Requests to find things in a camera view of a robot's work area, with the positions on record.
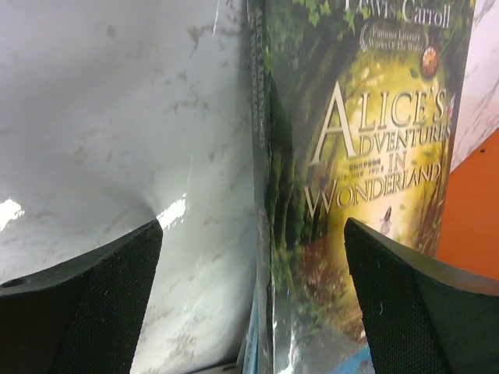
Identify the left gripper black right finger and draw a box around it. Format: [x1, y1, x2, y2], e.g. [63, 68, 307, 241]
[344, 218, 498, 373]

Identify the Alice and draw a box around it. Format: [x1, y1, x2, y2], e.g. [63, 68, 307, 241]
[248, 1, 475, 373]

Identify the orange wooden shelf box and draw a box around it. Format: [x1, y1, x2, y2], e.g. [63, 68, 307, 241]
[437, 131, 498, 280]

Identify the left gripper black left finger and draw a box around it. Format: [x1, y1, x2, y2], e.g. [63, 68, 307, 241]
[1, 220, 162, 374]

